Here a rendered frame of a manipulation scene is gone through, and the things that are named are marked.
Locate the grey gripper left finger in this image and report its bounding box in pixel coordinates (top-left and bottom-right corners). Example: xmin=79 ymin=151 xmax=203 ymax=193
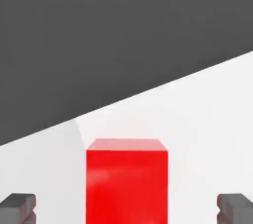
xmin=0 ymin=193 xmax=37 ymax=224

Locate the small red cube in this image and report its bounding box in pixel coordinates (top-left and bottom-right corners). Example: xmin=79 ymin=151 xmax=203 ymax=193
xmin=85 ymin=138 xmax=169 ymax=224

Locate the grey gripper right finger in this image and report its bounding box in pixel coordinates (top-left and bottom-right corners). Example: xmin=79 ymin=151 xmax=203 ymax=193
xmin=216 ymin=193 xmax=253 ymax=224

